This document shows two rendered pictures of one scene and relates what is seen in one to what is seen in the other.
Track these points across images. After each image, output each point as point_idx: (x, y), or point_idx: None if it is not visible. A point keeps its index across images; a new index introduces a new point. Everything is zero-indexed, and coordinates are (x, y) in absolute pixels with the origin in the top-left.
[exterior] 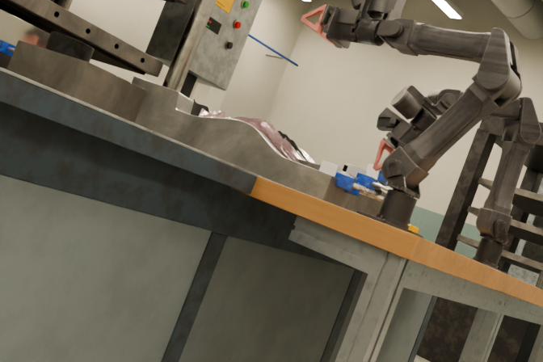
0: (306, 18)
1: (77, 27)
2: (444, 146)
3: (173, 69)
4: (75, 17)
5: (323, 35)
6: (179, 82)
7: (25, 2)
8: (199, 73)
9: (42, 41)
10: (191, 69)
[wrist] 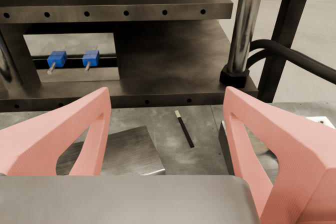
0: (101, 116)
1: (113, 14)
2: None
3: (237, 11)
4: (106, 7)
5: (235, 161)
6: (246, 24)
7: (53, 17)
8: None
9: (86, 41)
10: None
